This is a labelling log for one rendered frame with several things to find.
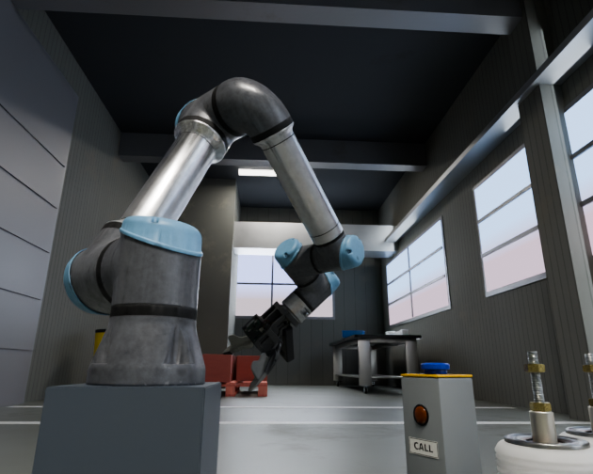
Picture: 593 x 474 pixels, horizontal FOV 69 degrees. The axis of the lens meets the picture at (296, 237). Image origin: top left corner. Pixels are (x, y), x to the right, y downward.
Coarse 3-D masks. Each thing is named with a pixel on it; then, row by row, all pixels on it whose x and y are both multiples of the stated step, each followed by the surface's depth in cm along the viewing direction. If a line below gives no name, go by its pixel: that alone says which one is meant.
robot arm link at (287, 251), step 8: (288, 240) 106; (296, 240) 105; (280, 248) 105; (288, 248) 103; (296, 248) 103; (304, 248) 103; (280, 256) 103; (288, 256) 102; (296, 256) 103; (304, 256) 102; (280, 264) 105; (288, 264) 103; (296, 264) 103; (304, 264) 102; (288, 272) 106; (296, 272) 104; (304, 272) 103; (312, 272) 102; (296, 280) 107; (304, 280) 106; (312, 280) 107
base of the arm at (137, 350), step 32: (128, 320) 55; (160, 320) 55; (192, 320) 59; (96, 352) 55; (128, 352) 52; (160, 352) 53; (192, 352) 56; (96, 384) 52; (128, 384) 50; (160, 384) 51; (192, 384) 55
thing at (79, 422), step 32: (64, 416) 48; (96, 416) 48; (128, 416) 48; (160, 416) 48; (192, 416) 49; (64, 448) 47; (96, 448) 47; (128, 448) 47; (160, 448) 47; (192, 448) 48
